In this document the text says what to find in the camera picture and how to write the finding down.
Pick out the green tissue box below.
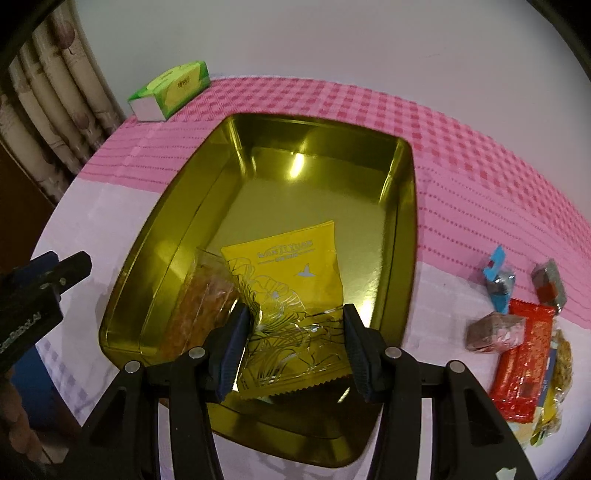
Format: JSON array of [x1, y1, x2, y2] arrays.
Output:
[[128, 60, 212, 122]]

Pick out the blue object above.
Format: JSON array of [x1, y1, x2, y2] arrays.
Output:
[[9, 348, 63, 418]]

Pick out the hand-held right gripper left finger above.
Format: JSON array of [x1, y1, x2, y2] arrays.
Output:
[[81, 302, 252, 480]]

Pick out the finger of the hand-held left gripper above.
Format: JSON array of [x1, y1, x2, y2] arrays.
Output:
[[7, 250, 92, 297]]

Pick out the pink checked tablecloth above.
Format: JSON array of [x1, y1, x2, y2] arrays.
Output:
[[30, 76, 591, 480]]

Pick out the clear bag of yellow snacks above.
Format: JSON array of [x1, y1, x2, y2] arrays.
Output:
[[526, 323, 575, 448]]

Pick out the brown wooden cabinet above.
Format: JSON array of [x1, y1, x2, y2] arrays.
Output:
[[0, 138, 63, 282]]

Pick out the blue foil wrapped candy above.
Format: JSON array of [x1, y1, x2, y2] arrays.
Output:
[[482, 246, 517, 312]]

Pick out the beige patterned curtain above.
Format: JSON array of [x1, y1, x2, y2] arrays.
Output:
[[0, 4, 127, 204]]

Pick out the grey and red candy packet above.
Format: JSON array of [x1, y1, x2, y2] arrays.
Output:
[[530, 259, 568, 315]]

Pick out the brown and pink candy packet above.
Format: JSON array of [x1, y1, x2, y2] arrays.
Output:
[[465, 311, 527, 355]]

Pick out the gold metal tin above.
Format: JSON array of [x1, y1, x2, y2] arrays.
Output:
[[98, 112, 419, 467]]

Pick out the dark blue cracker packet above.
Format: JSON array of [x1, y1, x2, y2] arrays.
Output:
[[540, 346, 560, 393]]

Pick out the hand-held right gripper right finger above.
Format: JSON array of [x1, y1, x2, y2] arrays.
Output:
[[342, 302, 539, 480]]

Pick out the clear packet of orange snacks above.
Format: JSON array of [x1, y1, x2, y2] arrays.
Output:
[[157, 247, 243, 363]]

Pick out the yellow snack packet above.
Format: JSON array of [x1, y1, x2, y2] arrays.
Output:
[[220, 220, 358, 400]]

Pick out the red snack packet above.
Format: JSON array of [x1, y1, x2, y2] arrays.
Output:
[[488, 298, 556, 423]]

